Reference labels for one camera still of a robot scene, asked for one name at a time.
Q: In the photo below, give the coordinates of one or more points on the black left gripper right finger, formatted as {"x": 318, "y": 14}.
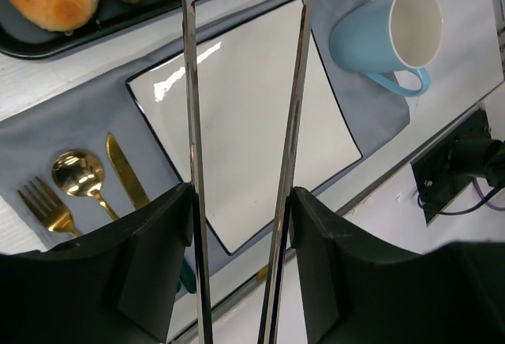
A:
{"x": 357, "y": 288}

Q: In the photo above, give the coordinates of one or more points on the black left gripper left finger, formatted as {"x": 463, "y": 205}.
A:
{"x": 115, "y": 285}

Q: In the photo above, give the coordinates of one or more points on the silver metal tongs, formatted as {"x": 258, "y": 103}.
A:
{"x": 273, "y": 287}

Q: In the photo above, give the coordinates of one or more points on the grey cloth placemat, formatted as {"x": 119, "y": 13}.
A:
{"x": 143, "y": 104}

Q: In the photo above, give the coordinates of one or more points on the white square plate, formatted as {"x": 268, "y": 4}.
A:
{"x": 245, "y": 76}

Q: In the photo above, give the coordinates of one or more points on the light blue mug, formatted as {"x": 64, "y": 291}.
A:
{"x": 391, "y": 42}

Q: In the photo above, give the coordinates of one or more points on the black baking tray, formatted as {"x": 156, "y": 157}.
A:
{"x": 20, "y": 38}

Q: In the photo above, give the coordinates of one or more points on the gold fork green handle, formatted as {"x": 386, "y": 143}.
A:
{"x": 51, "y": 212}

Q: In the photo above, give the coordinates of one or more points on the gold spoon green handle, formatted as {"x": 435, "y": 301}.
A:
{"x": 80, "y": 173}

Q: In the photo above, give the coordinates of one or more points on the gold knife green handle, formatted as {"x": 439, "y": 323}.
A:
{"x": 126, "y": 174}

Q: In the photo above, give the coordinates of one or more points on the black table cutout mount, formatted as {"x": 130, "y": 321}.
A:
{"x": 464, "y": 155}

